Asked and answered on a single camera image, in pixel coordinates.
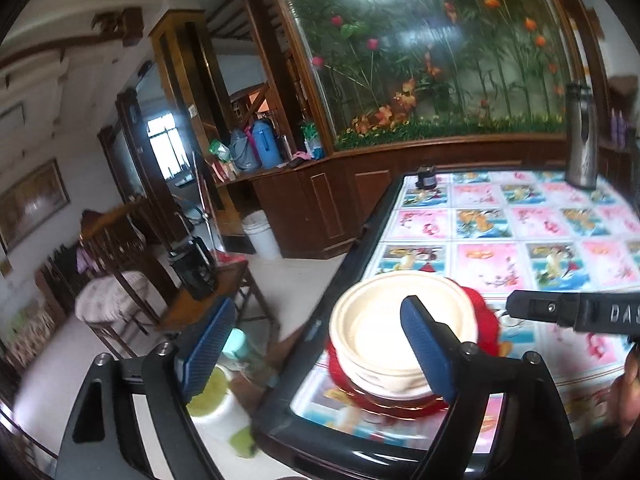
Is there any person's right hand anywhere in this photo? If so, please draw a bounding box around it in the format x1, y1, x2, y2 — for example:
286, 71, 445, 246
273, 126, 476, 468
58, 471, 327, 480
612, 355, 640, 438

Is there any blue thermos flask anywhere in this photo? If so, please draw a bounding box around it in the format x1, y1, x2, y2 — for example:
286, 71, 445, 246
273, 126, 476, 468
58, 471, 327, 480
250, 120, 281, 170

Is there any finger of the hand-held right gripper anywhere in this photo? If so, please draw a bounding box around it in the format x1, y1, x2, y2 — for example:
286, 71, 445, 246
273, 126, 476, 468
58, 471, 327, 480
505, 290, 578, 332

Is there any framed wall painting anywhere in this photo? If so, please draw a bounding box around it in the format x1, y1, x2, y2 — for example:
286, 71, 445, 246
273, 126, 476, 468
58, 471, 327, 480
0, 157, 71, 253

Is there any wooden chair with cushion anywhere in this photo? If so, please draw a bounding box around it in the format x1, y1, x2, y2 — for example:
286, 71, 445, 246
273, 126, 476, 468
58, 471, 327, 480
75, 205, 176, 356

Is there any black electric kettle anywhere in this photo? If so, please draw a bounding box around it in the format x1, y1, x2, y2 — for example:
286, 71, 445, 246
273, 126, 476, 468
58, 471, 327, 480
169, 235, 218, 301

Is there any artificial flower glass display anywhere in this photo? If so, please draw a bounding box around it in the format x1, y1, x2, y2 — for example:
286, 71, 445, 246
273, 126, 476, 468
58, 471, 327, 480
280, 0, 576, 151

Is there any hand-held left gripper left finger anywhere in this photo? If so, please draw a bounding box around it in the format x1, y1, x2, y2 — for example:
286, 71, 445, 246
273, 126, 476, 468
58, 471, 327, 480
54, 296, 238, 480

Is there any dark wooden cabinet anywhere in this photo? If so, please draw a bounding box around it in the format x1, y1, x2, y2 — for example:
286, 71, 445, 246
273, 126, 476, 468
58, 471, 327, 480
150, 0, 640, 261

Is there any white plastic bucket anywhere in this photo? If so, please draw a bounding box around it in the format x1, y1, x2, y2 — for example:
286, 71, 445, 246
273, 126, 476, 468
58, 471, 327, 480
242, 210, 281, 260

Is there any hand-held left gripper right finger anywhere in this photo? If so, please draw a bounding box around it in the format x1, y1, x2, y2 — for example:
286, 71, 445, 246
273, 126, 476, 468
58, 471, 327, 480
400, 295, 586, 480

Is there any stainless steel thermos jug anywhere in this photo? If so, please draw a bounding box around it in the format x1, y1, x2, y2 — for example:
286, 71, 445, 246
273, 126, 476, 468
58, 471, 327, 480
565, 82, 598, 191

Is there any grey thermos flask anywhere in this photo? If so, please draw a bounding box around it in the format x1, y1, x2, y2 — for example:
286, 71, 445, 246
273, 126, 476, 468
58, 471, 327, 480
230, 129, 261, 171

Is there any teal cup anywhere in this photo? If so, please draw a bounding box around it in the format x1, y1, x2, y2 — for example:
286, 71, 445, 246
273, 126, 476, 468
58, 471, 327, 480
220, 328, 266, 376

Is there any white cup with green content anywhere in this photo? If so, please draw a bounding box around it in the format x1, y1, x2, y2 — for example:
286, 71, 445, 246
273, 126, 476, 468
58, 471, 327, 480
187, 365, 253, 443

